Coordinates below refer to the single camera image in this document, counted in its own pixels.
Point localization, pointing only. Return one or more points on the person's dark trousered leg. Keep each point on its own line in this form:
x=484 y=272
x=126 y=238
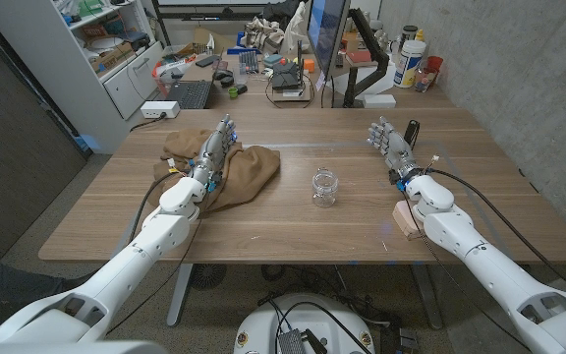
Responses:
x=8 y=290

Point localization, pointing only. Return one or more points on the black round fan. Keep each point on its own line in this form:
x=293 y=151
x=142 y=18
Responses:
x=208 y=275

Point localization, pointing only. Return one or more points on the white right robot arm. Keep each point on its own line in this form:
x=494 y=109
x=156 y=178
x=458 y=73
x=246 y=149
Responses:
x=484 y=265

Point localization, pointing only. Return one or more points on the black computer mouse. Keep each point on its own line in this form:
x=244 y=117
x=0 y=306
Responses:
x=222 y=74

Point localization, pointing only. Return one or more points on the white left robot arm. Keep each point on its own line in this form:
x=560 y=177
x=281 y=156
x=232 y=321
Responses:
x=130 y=255

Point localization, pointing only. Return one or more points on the black smartphone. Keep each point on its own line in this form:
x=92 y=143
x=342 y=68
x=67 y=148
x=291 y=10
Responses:
x=208 y=61

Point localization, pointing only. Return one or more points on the beige crumpled cloth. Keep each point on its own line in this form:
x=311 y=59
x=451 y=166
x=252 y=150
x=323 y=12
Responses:
x=263 y=35

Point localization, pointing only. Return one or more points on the brown jacket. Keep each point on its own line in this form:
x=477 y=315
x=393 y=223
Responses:
x=248 y=172

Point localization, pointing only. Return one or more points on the white wipes canister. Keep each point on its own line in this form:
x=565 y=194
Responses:
x=408 y=64

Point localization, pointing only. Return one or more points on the white power strip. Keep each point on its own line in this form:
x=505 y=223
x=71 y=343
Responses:
x=157 y=109

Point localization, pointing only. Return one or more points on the white robot torso base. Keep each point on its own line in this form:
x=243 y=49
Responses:
x=263 y=324

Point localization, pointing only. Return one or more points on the black laptop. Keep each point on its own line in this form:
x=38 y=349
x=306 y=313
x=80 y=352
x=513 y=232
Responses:
x=189 y=93

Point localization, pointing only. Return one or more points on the black remote control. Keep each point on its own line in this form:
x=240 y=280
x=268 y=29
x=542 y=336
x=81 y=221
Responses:
x=412 y=133

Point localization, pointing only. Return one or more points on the cardboard box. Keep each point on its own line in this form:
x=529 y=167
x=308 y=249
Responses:
x=111 y=58

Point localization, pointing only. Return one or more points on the white shelf cabinet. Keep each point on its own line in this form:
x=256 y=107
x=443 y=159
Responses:
x=67 y=74

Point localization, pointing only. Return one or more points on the orange cube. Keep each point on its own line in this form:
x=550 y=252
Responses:
x=309 y=65

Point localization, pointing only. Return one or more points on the small white box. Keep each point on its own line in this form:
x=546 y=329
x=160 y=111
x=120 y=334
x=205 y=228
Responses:
x=379 y=100

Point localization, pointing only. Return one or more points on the clear glass jar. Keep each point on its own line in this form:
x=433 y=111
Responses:
x=324 y=189

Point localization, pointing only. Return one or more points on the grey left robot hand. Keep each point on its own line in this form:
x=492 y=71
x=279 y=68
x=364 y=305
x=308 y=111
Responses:
x=213 y=152

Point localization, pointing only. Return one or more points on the black lidded jar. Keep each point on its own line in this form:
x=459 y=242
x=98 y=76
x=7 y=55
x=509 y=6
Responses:
x=409 y=33

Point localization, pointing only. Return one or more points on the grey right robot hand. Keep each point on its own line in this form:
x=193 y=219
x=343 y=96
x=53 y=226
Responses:
x=395 y=147

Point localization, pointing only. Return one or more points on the yellow bottle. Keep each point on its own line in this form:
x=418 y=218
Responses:
x=419 y=35

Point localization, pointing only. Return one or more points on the small green cup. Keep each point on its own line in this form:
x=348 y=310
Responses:
x=233 y=92

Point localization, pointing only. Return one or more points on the black router box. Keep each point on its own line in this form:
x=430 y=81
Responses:
x=285 y=76

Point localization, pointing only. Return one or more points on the red cup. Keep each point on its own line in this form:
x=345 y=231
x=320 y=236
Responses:
x=435 y=63

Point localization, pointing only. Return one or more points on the grey table leg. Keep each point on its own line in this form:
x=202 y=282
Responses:
x=428 y=295
x=179 y=295

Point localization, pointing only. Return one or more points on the computer monitor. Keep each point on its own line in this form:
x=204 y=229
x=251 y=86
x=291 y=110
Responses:
x=327 y=29

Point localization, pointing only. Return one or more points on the beige wooden block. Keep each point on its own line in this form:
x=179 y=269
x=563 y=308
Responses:
x=403 y=218

